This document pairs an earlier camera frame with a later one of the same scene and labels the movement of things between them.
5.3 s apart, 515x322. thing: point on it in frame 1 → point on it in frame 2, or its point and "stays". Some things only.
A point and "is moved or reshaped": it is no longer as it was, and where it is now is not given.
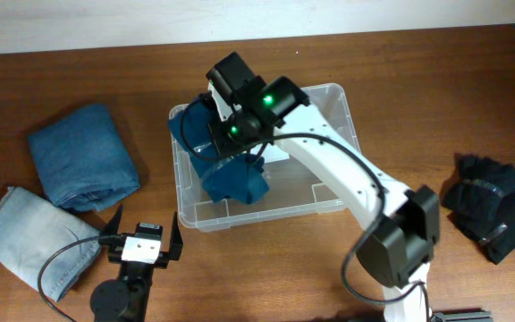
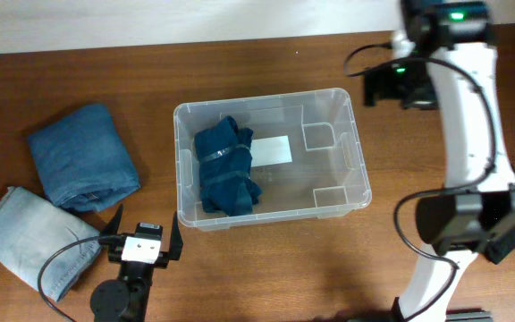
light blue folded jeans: [45, 246] stays
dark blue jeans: [84, 159] stays
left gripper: [176, 243] stays
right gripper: [222, 143] → [390, 75]
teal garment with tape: [237, 178] is moved or reshaped
